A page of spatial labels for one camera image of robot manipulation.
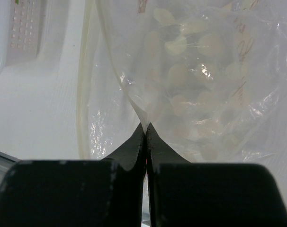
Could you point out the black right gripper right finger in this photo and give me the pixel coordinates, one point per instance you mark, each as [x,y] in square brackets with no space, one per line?
[185,194]

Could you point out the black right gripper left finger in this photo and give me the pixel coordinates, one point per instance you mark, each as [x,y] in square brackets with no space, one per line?
[77,193]

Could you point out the clear zip top bag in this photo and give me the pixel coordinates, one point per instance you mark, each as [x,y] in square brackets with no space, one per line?
[207,74]

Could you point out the white perforated plastic basket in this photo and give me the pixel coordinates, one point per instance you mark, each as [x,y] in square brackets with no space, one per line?
[31,30]

